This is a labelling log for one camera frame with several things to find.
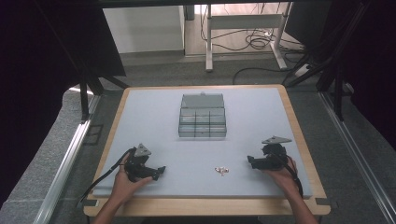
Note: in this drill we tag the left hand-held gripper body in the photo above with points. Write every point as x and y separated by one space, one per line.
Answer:
137 168

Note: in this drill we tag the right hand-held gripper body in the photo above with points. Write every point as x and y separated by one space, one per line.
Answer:
274 157

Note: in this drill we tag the person's left hand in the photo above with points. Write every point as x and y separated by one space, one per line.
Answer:
124 186

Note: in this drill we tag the person's right hand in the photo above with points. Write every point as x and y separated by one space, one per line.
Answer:
285 179

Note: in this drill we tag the small shiny jewellery piece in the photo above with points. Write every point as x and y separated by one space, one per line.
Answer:
222 170

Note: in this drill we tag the pale blue table mat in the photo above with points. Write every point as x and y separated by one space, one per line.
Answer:
193 152

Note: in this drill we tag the dark floor grate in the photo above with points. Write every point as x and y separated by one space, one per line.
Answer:
93 134

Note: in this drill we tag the clear plastic compartment box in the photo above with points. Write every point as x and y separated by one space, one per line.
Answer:
202 121

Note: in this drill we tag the white power strip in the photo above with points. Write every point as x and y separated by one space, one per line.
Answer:
301 70

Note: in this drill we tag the black metal stand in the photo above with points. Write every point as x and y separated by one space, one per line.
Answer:
90 84
330 62

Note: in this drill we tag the black curtain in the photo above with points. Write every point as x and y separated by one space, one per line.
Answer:
370 56
40 62

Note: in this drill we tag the white cabinet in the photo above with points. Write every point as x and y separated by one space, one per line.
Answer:
143 28

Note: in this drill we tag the aluminium floor rail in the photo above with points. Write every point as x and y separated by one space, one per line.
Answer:
62 174
361 155

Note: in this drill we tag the white desk frame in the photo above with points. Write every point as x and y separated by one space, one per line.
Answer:
244 21

